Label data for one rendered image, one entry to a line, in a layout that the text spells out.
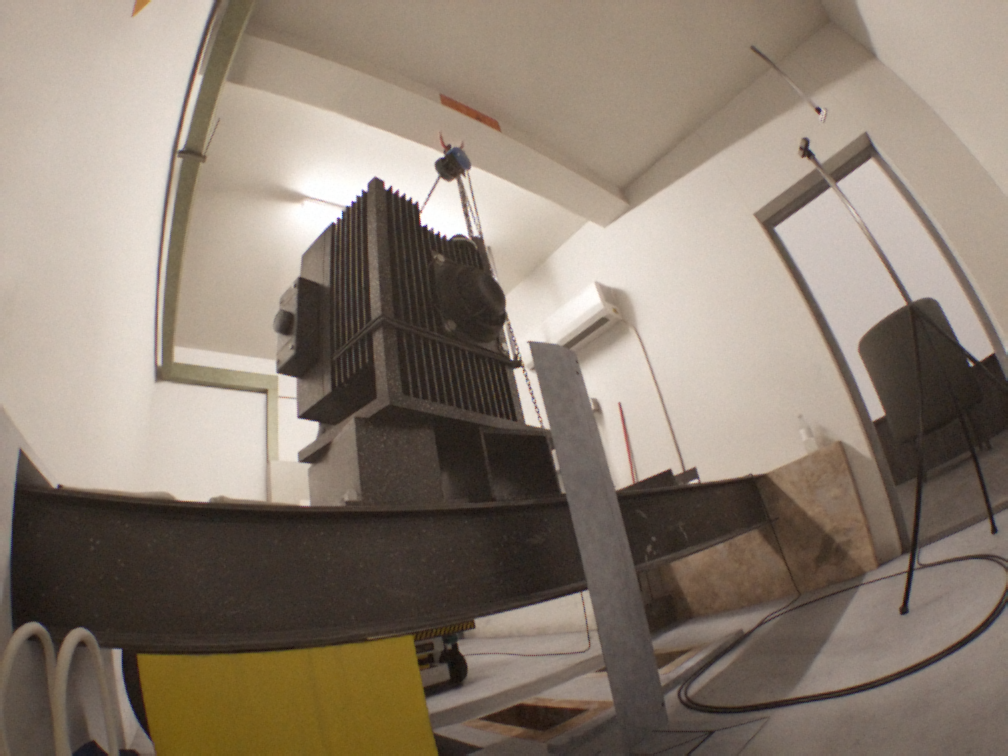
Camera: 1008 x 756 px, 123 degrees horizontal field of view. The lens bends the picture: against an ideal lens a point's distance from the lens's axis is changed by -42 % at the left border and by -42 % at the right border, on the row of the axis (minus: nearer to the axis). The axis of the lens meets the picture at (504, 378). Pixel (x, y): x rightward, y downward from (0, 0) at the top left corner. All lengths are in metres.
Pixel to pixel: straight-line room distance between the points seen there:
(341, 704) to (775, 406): 2.38
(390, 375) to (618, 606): 0.74
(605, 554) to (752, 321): 1.92
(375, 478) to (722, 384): 2.18
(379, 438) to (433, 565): 0.30
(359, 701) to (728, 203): 2.99
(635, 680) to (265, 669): 0.79
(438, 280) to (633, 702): 1.20
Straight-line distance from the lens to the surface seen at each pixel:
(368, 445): 1.02
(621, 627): 1.14
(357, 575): 0.96
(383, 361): 1.04
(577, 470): 1.14
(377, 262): 1.20
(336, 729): 0.87
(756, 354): 2.73
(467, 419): 1.14
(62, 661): 0.48
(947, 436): 9.08
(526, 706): 1.84
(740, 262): 2.90
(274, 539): 0.92
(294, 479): 4.22
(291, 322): 1.37
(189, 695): 0.83
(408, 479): 1.03
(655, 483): 1.76
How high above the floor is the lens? 0.47
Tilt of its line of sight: 25 degrees up
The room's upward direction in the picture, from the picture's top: 12 degrees counter-clockwise
